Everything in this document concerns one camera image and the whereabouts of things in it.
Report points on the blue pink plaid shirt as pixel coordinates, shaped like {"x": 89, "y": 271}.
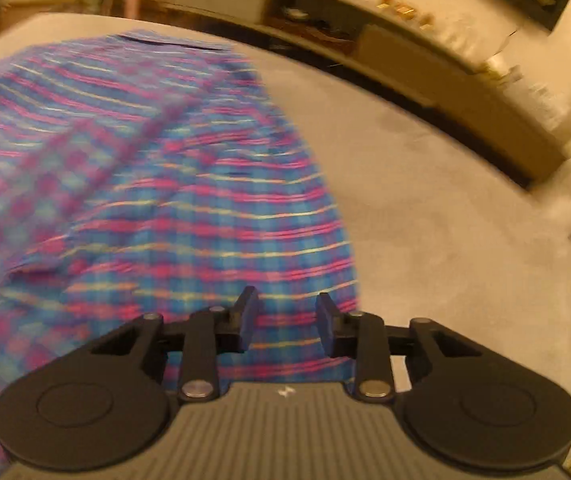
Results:
{"x": 141, "y": 173}

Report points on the golden ornaments on cabinet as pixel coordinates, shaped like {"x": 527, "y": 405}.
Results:
{"x": 407, "y": 13}

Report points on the long grey TV cabinet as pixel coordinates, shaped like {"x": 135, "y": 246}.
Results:
{"x": 354, "y": 40}

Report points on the grey bed mat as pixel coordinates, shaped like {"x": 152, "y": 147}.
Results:
{"x": 433, "y": 230}

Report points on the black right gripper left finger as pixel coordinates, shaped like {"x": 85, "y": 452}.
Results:
{"x": 113, "y": 397}

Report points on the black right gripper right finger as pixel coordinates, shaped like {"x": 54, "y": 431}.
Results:
{"x": 459, "y": 400}

